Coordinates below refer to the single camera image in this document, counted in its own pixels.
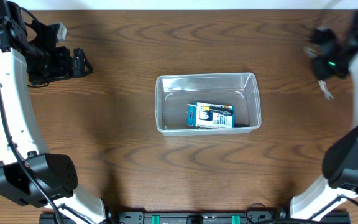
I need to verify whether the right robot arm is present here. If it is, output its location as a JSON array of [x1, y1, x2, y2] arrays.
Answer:
[[274, 10, 358, 223]]

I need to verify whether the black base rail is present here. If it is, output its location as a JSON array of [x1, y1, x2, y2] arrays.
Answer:
[[39, 210, 351, 224]]

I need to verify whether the silver combination wrench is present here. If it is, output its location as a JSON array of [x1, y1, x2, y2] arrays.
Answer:
[[318, 80, 334, 100]]

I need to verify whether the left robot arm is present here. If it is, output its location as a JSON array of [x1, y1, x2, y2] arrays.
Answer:
[[0, 0, 112, 223]]

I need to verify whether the clear plastic storage container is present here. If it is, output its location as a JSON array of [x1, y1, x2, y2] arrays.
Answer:
[[155, 73, 262, 136]]

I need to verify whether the blue white cardboard box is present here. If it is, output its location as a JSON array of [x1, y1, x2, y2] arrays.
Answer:
[[187, 102, 234, 129]]

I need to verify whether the left black cable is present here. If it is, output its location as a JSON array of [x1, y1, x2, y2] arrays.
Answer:
[[0, 52, 68, 224]]

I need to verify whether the black yellow screwdriver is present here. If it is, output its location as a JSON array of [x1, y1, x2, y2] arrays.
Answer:
[[188, 104, 234, 116]]

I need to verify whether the small black-handled claw hammer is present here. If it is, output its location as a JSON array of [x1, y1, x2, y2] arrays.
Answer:
[[234, 124, 249, 128]]

